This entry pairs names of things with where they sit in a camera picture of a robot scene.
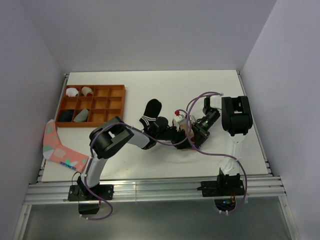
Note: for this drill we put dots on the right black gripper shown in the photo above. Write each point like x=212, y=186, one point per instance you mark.
x=201, y=134

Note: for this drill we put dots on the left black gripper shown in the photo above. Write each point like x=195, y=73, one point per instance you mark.
x=179, y=136

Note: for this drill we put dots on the tan maroon purple striped sock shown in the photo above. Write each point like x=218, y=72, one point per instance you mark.
x=186, y=130

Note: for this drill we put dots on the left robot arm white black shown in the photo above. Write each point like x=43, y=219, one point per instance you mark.
x=109, y=138

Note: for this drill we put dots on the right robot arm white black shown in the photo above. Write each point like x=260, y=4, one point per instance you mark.
x=236, y=119

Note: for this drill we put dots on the black sock white stripes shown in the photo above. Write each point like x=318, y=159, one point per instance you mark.
x=151, y=112

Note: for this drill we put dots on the grey rolled sock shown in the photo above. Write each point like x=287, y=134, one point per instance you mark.
x=82, y=116

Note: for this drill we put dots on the orange compartment tray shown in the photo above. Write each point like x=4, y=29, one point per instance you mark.
x=107, y=102

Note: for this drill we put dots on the beige red rolled sock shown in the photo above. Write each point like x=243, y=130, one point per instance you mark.
x=87, y=91

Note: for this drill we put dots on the dark teal rolled sock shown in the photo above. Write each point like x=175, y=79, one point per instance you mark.
x=66, y=116

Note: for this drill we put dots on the white rolled sock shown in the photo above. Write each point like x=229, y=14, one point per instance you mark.
x=72, y=92

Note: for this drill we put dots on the pink patterned sock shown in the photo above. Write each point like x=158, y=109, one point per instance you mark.
x=53, y=150

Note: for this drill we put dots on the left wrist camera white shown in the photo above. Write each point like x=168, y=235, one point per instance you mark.
x=181, y=121

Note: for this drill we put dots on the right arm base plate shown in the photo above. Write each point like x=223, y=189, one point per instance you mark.
x=228, y=189

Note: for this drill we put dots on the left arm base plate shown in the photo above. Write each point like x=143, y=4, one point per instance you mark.
x=89, y=204

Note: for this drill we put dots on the aluminium front rail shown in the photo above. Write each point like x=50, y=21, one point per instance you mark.
x=154, y=190

